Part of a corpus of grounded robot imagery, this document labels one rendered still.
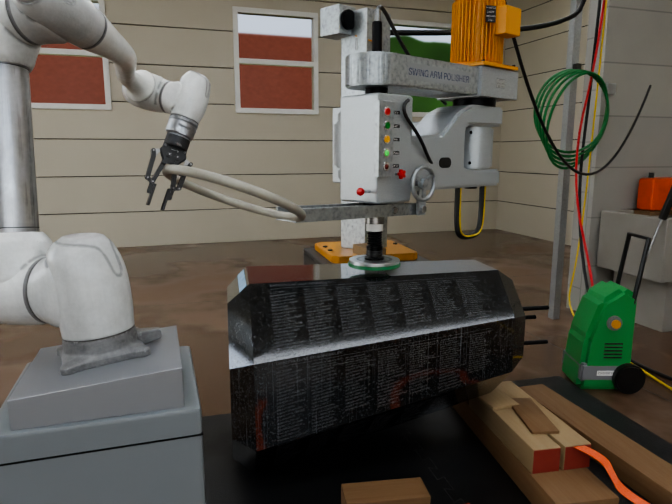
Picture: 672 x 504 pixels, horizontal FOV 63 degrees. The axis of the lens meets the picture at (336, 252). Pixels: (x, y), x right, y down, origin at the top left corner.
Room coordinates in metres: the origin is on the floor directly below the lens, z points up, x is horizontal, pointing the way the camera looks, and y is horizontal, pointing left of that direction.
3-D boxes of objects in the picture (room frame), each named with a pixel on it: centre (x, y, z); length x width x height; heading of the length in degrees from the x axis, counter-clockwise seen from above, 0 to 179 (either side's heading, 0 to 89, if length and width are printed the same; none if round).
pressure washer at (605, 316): (3.02, -1.53, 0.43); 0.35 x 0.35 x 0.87; 89
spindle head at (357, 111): (2.32, -0.22, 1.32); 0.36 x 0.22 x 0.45; 131
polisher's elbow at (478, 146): (2.70, -0.66, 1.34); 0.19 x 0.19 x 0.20
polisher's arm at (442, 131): (2.51, -0.47, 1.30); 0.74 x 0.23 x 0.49; 131
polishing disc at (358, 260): (2.27, -0.16, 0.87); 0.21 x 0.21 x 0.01
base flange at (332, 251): (3.12, -0.16, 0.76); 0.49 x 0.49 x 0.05; 14
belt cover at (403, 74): (2.49, -0.43, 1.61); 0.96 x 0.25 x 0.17; 131
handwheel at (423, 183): (2.25, -0.33, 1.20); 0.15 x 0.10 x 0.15; 131
